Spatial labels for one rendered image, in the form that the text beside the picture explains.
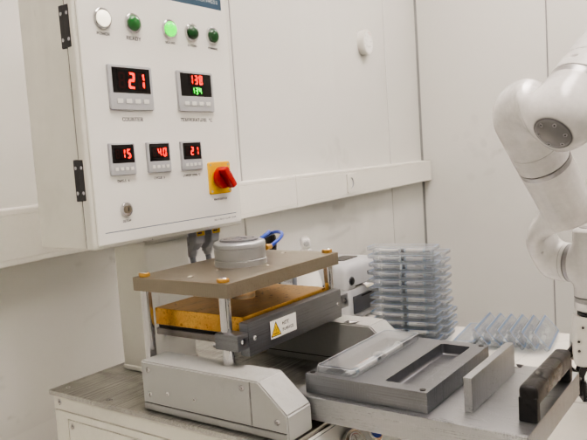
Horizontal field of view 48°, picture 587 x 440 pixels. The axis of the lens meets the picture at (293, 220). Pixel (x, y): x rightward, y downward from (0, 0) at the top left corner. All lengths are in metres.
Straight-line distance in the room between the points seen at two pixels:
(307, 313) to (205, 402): 0.20
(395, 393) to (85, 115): 0.56
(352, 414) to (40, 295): 0.72
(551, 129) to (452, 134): 2.39
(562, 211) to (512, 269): 2.11
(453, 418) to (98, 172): 0.58
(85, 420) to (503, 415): 0.61
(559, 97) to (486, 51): 2.38
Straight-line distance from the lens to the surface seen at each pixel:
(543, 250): 1.36
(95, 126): 1.00
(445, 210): 3.36
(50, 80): 1.05
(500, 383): 0.87
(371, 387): 0.81
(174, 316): 0.98
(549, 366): 0.83
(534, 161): 1.15
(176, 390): 0.93
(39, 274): 1.35
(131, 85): 1.04
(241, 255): 0.97
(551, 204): 1.21
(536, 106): 0.96
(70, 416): 1.12
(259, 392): 0.83
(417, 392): 0.78
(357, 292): 1.89
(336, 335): 1.08
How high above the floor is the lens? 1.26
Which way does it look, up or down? 5 degrees down
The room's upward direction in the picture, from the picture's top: 4 degrees counter-clockwise
